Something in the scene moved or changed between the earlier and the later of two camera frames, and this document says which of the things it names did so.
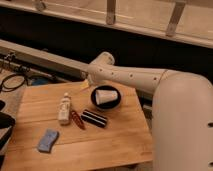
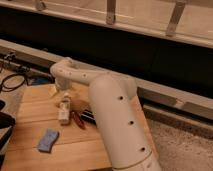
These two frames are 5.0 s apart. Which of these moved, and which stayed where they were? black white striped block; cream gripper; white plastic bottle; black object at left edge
Moved: cream gripper
Stayed: white plastic bottle; black white striped block; black object at left edge
